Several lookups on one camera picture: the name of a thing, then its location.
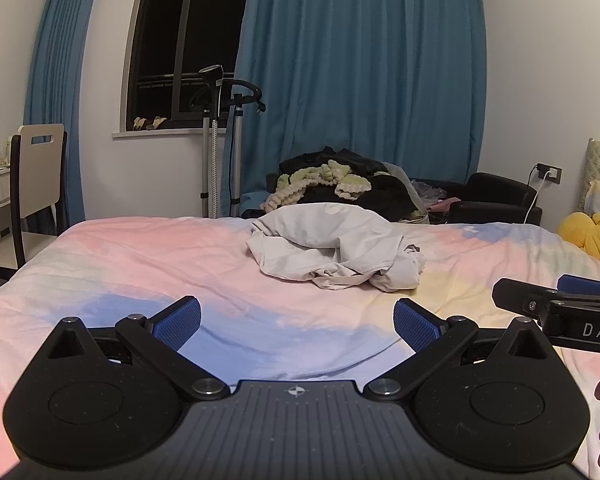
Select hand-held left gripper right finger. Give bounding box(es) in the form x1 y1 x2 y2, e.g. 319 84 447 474
363 298 554 402

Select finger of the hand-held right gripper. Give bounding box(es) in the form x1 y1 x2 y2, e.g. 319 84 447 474
492 278 562 319
556 274 600 302

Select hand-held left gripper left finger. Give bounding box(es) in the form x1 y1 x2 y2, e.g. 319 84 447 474
45 296 231 402

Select white shirt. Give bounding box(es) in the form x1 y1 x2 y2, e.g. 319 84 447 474
245 204 427 293

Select pile of dark clothes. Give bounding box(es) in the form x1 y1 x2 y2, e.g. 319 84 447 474
266 146 429 223

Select yellow plush toy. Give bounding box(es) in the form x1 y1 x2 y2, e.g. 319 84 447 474
557 211 600 267

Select pastel patterned bed blanket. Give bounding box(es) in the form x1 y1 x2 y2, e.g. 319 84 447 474
0 215 600 480

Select black sofa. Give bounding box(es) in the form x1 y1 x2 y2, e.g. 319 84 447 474
410 172 543 227

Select pink cloth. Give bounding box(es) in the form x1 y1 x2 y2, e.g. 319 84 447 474
427 197 462 214

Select clear plastic bag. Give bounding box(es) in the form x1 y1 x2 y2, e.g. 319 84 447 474
410 180 449 202

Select cream fluffy garment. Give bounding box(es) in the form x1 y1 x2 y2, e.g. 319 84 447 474
261 159 374 212

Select pale small objects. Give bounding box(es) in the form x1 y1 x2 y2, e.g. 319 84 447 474
132 116 169 132

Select white and black chair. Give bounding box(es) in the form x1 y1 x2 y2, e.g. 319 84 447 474
0 124 69 302

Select garment steamer stand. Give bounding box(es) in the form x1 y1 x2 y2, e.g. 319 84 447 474
190 64 267 220

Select wide blue curtain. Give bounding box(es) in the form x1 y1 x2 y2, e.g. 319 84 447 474
232 0 488 221

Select dark window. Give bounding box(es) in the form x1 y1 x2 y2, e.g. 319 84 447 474
124 0 254 132

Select narrow blue curtain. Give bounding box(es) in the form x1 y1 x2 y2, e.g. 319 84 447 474
22 0 106 237

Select white charger cable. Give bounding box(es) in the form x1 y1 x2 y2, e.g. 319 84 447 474
524 169 552 224

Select wall power socket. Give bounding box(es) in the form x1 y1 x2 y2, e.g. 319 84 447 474
536 162 564 185

